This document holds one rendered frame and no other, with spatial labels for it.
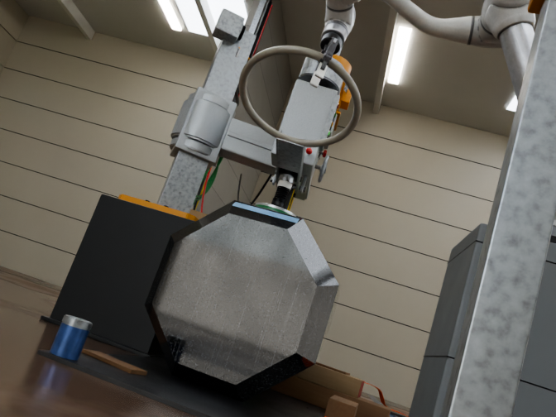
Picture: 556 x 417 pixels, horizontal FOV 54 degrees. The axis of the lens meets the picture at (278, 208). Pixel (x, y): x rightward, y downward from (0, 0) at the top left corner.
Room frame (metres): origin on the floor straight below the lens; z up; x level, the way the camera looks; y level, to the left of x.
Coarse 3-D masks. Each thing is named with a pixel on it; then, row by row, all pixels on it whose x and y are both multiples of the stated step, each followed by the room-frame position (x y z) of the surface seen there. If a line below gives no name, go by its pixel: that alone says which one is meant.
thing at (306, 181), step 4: (320, 156) 3.33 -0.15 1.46; (316, 164) 3.06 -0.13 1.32; (304, 176) 2.78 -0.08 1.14; (308, 176) 2.83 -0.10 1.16; (312, 176) 3.05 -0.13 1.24; (272, 180) 2.80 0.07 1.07; (304, 180) 2.78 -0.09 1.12; (308, 180) 2.94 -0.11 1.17; (272, 184) 2.82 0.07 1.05; (300, 184) 3.01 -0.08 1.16; (304, 184) 2.79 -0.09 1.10; (308, 184) 3.01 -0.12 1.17; (292, 188) 3.16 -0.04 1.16; (308, 188) 3.09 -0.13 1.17; (300, 192) 2.80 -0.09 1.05; (304, 192) 3.16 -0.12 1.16; (308, 192) 3.21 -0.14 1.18; (296, 196) 3.31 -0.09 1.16; (300, 196) 3.28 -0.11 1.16; (304, 196) 3.25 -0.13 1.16
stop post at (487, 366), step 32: (544, 0) 0.82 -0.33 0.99; (544, 32) 0.77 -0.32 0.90; (544, 64) 0.77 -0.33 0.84; (544, 96) 0.77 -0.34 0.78; (512, 128) 0.83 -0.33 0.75; (544, 128) 0.76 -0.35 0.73; (512, 160) 0.77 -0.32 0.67; (544, 160) 0.76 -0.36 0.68; (512, 192) 0.77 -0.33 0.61; (544, 192) 0.76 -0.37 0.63; (512, 224) 0.77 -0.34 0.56; (544, 224) 0.76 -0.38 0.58; (480, 256) 0.84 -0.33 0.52; (512, 256) 0.77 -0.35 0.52; (544, 256) 0.76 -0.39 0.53; (480, 288) 0.77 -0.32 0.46; (512, 288) 0.76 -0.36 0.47; (480, 320) 0.77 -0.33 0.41; (512, 320) 0.76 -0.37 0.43; (480, 352) 0.77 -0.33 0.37; (512, 352) 0.76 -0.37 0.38; (448, 384) 0.84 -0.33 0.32; (480, 384) 0.77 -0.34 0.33; (512, 384) 0.76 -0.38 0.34; (448, 416) 0.78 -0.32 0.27; (480, 416) 0.76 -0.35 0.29
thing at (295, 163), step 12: (276, 144) 2.23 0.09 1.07; (288, 144) 2.18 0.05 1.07; (276, 156) 2.38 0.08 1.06; (288, 156) 2.33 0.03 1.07; (300, 156) 2.28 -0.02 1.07; (276, 168) 2.54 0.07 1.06; (288, 168) 2.49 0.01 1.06; (300, 168) 2.43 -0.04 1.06; (276, 180) 2.74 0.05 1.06; (300, 180) 2.65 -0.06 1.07
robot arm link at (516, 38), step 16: (496, 0) 1.48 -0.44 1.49; (512, 0) 1.45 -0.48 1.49; (528, 0) 1.45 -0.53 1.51; (496, 16) 1.51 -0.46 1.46; (512, 16) 1.48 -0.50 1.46; (528, 16) 1.47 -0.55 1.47; (496, 32) 1.54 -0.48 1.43; (512, 32) 1.50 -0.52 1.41; (528, 32) 1.48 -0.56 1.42; (512, 48) 1.50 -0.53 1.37; (528, 48) 1.48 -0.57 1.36; (512, 64) 1.51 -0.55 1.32; (512, 80) 1.53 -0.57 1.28
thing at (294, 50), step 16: (272, 48) 1.78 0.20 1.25; (288, 48) 1.75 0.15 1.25; (304, 48) 1.73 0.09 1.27; (336, 64) 1.75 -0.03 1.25; (240, 80) 1.95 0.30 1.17; (352, 80) 1.79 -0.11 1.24; (240, 96) 2.03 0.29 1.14; (352, 96) 1.84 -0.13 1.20; (272, 128) 2.15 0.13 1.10; (352, 128) 1.98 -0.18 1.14; (304, 144) 2.15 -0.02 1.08; (320, 144) 2.11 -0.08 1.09
